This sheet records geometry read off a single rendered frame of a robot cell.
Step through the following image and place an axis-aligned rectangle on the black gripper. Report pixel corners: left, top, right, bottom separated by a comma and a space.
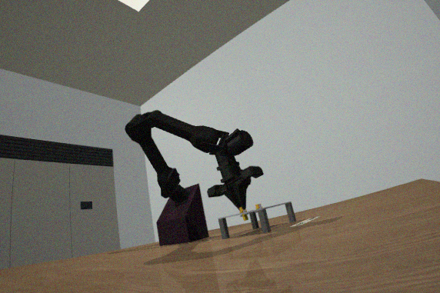
207, 158, 264, 210

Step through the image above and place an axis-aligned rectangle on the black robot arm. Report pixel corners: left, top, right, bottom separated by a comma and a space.
125, 110, 253, 207

